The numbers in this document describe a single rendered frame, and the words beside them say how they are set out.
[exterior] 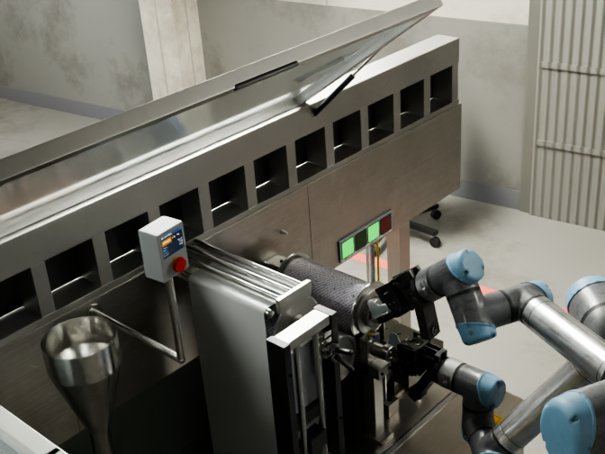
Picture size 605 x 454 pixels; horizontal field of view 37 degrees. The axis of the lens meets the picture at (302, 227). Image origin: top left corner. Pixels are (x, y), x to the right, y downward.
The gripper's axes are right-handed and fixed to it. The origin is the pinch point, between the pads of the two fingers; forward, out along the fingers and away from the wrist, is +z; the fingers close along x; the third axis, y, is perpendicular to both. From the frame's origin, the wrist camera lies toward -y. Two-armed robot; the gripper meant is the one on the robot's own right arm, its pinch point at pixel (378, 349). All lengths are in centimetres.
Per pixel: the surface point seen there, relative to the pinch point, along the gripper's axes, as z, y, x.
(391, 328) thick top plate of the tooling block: 8.6, -5.9, -16.5
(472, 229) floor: 125, -109, -244
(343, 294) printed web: 2.2, 21.0, 10.0
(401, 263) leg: 46, -24, -71
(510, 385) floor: 35, -109, -132
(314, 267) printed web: 14.8, 22.4, 6.0
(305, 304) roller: -2.0, 28.7, 27.7
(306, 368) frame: -12.6, 23.2, 39.9
